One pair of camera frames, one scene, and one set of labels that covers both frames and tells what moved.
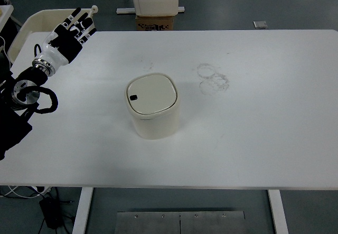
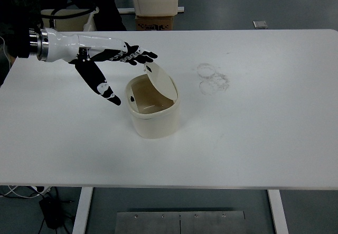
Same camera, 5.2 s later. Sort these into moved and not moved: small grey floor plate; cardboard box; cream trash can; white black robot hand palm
Moved: white black robot hand palm
Not moved: cardboard box; small grey floor plate; cream trash can
